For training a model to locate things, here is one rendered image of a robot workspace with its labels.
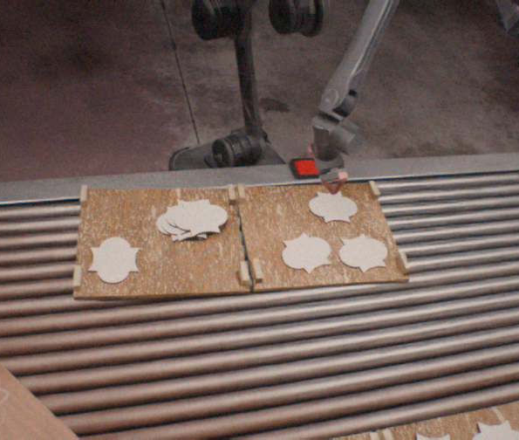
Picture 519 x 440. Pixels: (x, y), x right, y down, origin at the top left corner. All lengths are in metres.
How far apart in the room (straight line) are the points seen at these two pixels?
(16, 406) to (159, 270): 0.48
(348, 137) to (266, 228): 0.35
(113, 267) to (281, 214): 0.47
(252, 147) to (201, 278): 1.31
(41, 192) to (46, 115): 1.80
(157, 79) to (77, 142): 0.75
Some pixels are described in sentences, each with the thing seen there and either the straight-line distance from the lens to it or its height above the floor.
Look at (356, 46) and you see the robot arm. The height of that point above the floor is 1.40.
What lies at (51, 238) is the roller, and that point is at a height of 0.92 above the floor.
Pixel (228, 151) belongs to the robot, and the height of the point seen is 0.40.
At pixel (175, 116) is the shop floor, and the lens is 3.38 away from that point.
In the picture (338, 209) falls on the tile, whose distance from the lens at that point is 1.61.
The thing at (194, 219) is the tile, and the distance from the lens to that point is 1.47.
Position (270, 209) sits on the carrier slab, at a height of 0.94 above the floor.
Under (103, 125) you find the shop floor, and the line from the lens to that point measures 3.31.
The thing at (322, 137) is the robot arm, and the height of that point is 1.22.
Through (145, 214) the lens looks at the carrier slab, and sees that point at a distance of 1.52.
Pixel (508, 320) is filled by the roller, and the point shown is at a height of 0.91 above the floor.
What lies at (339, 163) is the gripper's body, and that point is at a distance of 1.42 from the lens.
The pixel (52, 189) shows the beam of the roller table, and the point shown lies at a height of 0.91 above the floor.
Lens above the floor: 2.05
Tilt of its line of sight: 47 degrees down
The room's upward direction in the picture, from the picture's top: 11 degrees clockwise
